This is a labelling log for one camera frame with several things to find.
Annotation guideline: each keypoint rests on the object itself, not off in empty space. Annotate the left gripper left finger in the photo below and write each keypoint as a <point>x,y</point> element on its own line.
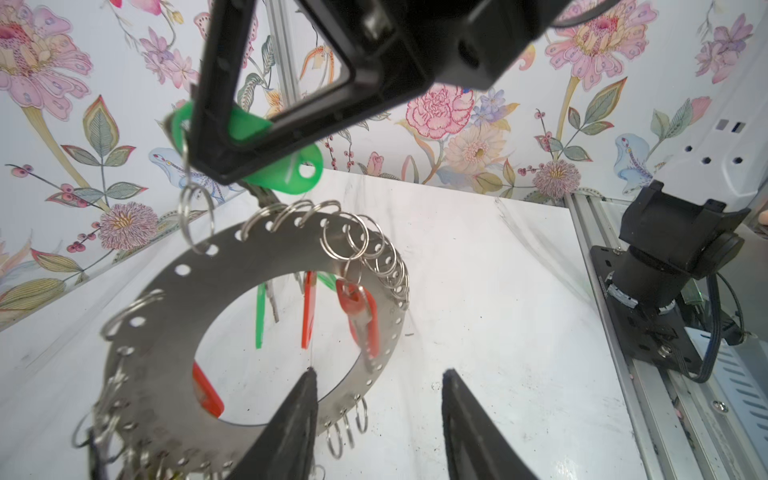
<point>285,449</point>

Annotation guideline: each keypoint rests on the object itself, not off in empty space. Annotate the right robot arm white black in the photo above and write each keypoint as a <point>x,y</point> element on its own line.
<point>515,92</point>

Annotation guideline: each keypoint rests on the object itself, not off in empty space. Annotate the green key tag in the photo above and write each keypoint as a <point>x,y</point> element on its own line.
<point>236,146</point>

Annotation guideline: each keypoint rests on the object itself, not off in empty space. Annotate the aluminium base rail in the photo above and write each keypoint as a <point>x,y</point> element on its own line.
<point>686,429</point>

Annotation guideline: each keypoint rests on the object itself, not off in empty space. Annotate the red key tag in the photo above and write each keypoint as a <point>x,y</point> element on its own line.
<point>361,310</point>

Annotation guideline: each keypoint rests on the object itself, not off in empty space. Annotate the round metal key organizer disc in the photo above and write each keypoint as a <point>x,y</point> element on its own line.
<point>200,363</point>

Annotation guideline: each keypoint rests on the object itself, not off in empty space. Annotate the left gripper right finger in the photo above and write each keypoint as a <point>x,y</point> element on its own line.
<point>475,448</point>

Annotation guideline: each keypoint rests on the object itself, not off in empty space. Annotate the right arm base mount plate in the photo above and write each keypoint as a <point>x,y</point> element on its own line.
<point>648,306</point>

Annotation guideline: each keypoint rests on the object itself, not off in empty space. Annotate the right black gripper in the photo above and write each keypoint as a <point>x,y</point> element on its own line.
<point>392,51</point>

